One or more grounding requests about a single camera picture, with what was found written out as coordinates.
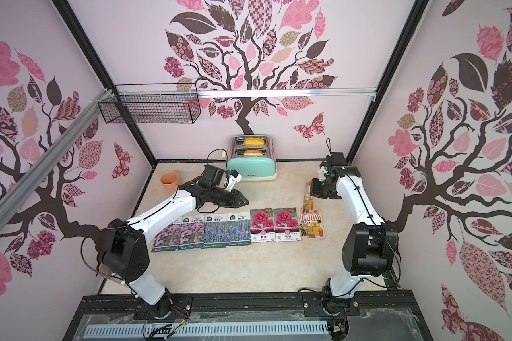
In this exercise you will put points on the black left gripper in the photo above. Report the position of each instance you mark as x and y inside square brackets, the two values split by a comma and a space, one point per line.
[234, 198]

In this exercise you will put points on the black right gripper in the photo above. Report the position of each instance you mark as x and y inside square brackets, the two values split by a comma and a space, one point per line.
[318, 188]

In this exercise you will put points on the lavender seed packet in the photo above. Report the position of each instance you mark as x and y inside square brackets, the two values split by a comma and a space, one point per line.
[215, 231]
[239, 229]

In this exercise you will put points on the sunflower shop seed packet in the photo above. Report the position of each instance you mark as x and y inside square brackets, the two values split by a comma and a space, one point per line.
[308, 205]

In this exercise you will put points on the pink hollyhock seed packet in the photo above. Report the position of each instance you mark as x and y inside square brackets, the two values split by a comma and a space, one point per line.
[262, 226]

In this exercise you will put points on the pink cosmos seed packet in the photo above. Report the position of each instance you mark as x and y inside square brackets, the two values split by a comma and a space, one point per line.
[192, 232]

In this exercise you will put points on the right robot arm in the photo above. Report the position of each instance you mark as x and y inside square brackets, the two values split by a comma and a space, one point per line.
[371, 246]

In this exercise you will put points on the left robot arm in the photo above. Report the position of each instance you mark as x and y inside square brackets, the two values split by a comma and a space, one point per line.
[124, 244]

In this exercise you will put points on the orange mug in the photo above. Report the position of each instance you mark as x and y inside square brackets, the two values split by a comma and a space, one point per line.
[170, 181]

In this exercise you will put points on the toast slice front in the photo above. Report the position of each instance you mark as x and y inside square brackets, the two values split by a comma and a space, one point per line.
[253, 153]

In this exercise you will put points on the toast slice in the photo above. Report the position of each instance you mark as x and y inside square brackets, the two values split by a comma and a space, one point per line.
[253, 153]
[252, 142]

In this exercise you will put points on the mint green toaster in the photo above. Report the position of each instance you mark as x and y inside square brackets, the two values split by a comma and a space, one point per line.
[252, 168]

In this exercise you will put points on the toast slice rear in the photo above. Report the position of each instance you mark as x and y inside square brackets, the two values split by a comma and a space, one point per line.
[252, 142]

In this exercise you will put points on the aluminium rail back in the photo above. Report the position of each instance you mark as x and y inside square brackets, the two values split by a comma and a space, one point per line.
[342, 92]

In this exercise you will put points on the aluminium rail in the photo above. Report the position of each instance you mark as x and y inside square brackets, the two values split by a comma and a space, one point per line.
[14, 199]
[342, 92]

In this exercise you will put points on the black wire basket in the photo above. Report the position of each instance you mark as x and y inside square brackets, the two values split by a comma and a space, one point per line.
[152, 103]

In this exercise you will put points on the black base frame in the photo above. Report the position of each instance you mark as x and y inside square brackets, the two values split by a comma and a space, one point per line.
[370, 315]

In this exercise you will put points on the white cable duct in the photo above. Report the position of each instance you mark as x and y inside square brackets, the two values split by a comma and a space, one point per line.
[205, 331]

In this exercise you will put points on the aluminium rail left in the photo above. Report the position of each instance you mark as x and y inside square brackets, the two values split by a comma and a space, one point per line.
[14, 199]

